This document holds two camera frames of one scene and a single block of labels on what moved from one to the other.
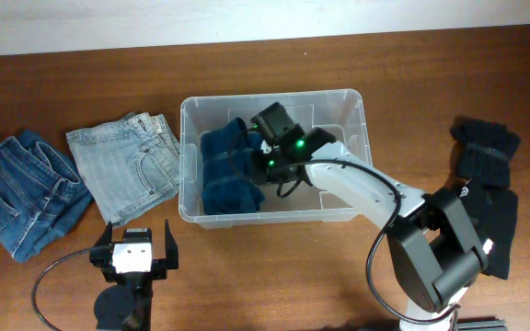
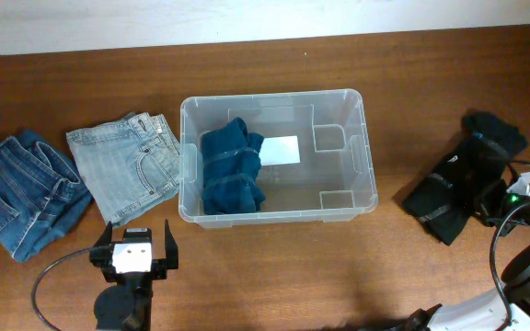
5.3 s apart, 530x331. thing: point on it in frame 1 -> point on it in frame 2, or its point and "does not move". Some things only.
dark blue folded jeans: [27, 191] does not move
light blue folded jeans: [129, 165] does not move
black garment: [498, 210] -> [443, 201]
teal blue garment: [229, 184] does not move
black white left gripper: [101, 256] does not move
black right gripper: [266, 171] -> [483, 215]
